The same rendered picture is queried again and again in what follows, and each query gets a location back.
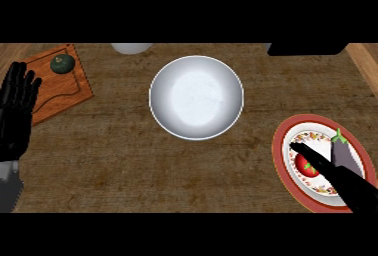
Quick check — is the wooden cutting board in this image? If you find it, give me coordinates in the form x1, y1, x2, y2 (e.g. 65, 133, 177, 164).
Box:
21, 43, 96, 127

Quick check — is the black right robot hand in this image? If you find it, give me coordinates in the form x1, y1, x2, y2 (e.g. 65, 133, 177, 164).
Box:
288, 141, 378, 214

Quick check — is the purple eggplant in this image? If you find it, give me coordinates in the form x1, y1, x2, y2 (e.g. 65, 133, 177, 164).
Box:
329, 127, 366, 179

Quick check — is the red rimmed patterned plate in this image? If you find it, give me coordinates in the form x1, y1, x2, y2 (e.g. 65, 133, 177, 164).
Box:
272, 113, 378, 214

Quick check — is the dark green squash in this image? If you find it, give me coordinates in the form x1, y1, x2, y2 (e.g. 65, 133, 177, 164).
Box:
49, 53, 77, 75

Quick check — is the pale wooden strip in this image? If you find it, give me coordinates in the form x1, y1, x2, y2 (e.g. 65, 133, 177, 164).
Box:
344, 43, 378, 98

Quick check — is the white round container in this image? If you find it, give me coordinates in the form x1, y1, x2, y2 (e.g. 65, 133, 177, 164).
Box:
109, 43, 155, 56

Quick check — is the white bowl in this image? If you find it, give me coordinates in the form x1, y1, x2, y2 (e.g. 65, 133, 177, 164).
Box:
148, 55, 245, 141

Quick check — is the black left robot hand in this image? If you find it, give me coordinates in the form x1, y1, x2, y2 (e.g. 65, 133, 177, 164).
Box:
0, 61, 44, 163

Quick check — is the red tomato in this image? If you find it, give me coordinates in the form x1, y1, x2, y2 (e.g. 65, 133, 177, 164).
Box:
294, 153, 322, 178

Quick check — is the black appliance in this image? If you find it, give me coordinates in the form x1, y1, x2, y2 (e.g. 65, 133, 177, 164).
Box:
266, 43, 350, 57

